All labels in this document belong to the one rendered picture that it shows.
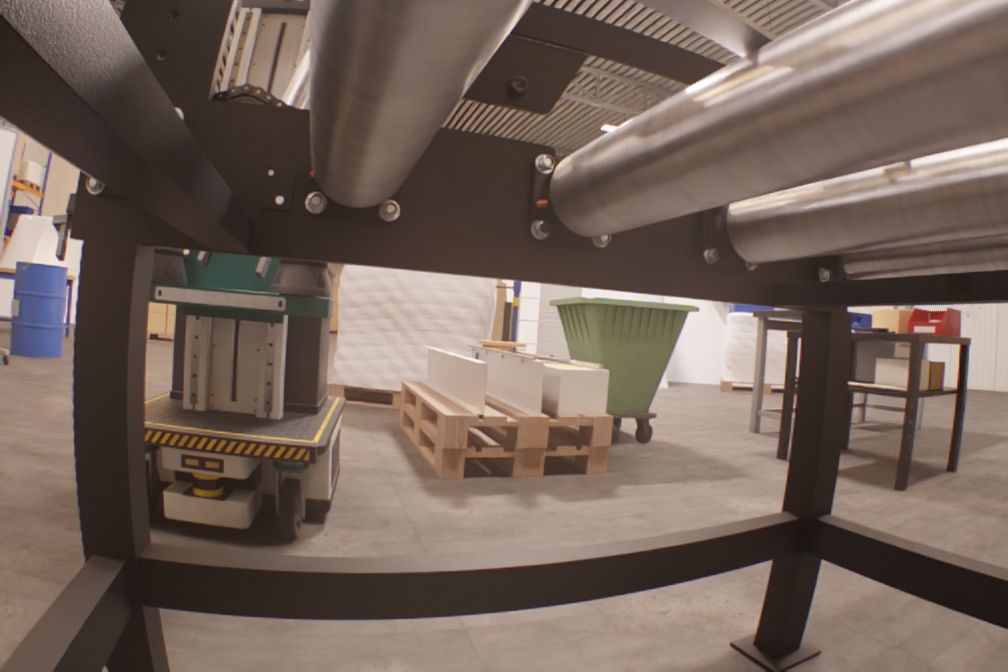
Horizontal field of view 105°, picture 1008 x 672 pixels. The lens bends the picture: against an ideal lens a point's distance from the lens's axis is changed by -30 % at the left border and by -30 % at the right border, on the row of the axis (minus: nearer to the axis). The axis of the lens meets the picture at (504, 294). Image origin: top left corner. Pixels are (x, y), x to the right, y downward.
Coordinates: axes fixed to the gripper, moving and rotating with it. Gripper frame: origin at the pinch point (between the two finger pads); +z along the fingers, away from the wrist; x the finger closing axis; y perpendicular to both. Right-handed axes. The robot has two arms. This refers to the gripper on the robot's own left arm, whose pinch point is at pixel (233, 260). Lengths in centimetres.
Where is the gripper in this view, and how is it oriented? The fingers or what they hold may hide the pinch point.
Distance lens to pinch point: 113.9
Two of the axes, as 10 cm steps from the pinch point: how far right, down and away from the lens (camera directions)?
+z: -1.5, 8.8, -4.6
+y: 1.2, -4.4, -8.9
